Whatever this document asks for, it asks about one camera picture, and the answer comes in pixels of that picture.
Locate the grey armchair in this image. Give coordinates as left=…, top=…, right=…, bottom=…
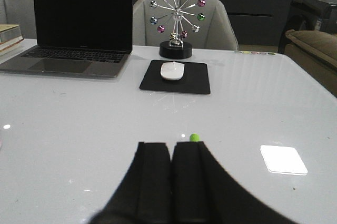
left=133, top=0, right=238, bottom=50
left=1, top=0, right=36, bottom=39

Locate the green highlighter pen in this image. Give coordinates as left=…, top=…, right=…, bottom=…
left=189, top=133, right=200, bottom=142

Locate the ferris wheel desk ornament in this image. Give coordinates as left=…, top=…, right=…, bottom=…
left=149, top=0, right=206, bottom=60

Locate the grey open laptop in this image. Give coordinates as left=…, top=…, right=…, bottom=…
left=1, top=0, right=133, bottom=78

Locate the white computer mouse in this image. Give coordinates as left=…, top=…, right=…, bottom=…
left=160, top=62, right=185, bottom=81

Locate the middle book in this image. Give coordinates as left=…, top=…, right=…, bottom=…
left=0, top=36, right=24, bottom=51

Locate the black mouse pad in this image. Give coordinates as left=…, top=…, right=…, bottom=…
left=140, top=60, right=211, bottom=94

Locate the bottom book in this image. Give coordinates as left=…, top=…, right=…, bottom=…
left=0, top=44, right=22, bottom=57

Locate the grey armchair left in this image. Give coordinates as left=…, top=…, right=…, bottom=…
left=1, top=0, right=36, bottom=39

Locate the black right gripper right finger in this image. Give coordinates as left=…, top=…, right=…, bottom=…
left=172, top=142, right=293, bottom=223

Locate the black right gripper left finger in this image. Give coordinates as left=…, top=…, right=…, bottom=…
left=90, top=142, right=171, bottom=223

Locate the grey armchair right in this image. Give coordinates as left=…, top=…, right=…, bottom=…
left=133, top=0, right=238, bottom=50

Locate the top yellow book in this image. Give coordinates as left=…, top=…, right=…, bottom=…
left=0, top=24, right=22, bottom=43

